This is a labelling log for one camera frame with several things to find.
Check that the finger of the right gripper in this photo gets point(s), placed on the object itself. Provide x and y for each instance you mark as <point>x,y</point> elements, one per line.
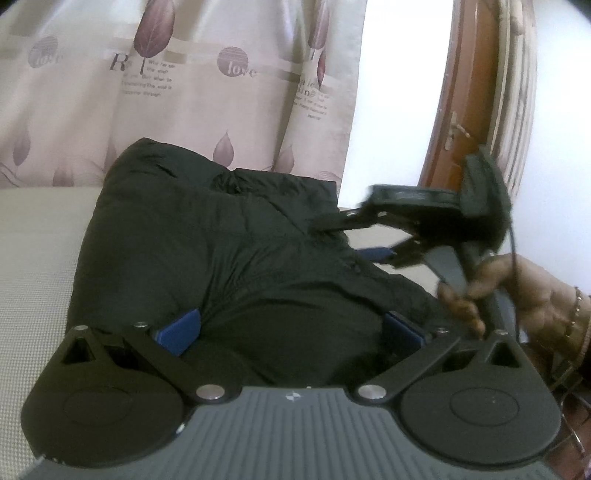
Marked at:
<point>405,254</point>
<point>345,220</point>

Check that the brown wooden door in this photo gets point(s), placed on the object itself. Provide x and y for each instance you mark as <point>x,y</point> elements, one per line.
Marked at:
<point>466,103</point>

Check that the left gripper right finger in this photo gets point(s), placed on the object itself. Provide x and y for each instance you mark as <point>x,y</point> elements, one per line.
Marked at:
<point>470,402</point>

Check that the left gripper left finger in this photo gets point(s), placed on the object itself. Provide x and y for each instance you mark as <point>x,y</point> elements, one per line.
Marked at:
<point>108,398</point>

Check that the pink leaf-print curtain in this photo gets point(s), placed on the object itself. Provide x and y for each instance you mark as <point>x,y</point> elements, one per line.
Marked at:
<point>261,85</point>

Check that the person's right hand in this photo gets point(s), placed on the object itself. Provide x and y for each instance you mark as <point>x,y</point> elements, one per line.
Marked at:
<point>551,312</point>

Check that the black jacket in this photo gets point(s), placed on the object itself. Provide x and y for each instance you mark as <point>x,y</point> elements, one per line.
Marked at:
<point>280,305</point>

